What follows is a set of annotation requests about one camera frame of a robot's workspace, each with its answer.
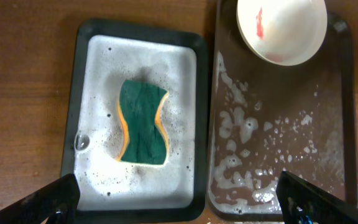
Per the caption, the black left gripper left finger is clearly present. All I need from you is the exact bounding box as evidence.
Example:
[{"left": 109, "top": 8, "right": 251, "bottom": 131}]
[{"left": 0, "top": 174, "right": 80, "bottom": 224}]

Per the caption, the dark brown serving tray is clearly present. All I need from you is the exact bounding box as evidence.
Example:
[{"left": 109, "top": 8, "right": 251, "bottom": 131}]
[{"left": 208, "top": 1, "right": 358, "bottom": 222}]

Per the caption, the black tray with soapy water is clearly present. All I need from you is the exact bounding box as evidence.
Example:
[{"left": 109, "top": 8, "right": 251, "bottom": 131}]
[{"left": 61, "top": 19, "right": 209, "bottom": 223}]

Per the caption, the green yellow sponge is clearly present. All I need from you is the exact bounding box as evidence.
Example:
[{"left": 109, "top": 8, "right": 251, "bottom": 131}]
[{"left": 117, "top": 80, "right": 169, "bottom": 166}]

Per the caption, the cream plate with red stain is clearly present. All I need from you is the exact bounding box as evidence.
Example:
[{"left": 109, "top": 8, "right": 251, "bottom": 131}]
[{"left": 236, "top": 0, "right": 328, "bottom": 66}]

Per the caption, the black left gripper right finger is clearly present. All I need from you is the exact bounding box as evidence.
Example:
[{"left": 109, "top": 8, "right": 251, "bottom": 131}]
[{"left": 276, "top": 171, "right": 358, "bottom": 224}]

